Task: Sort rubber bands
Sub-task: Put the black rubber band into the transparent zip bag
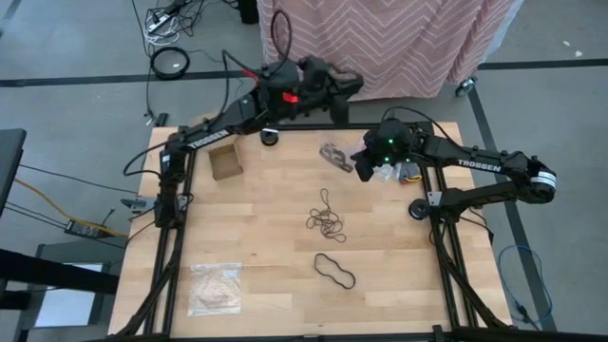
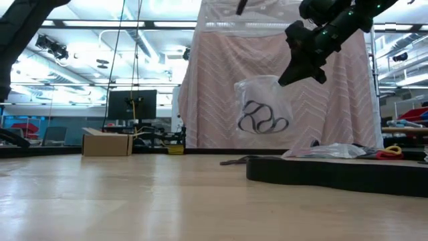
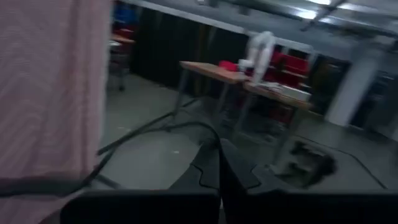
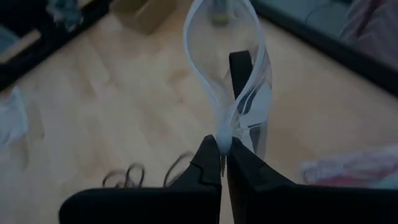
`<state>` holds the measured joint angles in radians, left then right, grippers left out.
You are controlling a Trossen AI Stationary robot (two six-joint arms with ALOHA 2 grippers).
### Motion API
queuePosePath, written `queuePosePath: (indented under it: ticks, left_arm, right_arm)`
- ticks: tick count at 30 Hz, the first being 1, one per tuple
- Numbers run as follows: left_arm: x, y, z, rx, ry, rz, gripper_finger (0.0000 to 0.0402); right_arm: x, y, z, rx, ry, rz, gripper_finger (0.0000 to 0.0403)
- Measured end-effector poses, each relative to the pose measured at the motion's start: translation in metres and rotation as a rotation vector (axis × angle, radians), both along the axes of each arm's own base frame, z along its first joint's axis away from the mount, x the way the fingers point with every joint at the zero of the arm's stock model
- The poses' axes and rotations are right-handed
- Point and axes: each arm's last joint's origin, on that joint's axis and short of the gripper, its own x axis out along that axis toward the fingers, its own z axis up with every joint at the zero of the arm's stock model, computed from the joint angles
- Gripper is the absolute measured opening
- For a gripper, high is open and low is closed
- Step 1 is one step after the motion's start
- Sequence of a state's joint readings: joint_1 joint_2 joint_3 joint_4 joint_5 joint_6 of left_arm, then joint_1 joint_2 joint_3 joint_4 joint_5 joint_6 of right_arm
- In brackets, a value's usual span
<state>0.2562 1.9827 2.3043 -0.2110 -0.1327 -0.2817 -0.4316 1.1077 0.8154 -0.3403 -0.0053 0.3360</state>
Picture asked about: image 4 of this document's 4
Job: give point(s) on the small open cardboard box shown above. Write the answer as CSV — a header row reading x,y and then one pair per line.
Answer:
x,y
143,15

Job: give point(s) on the clear plastic bag stack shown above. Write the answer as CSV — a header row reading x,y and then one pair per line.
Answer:
x,y
11,118

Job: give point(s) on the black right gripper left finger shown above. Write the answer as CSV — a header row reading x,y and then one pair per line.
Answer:
x,y
140,207

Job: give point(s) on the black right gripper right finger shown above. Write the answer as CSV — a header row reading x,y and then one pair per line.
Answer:
x,y
311,207

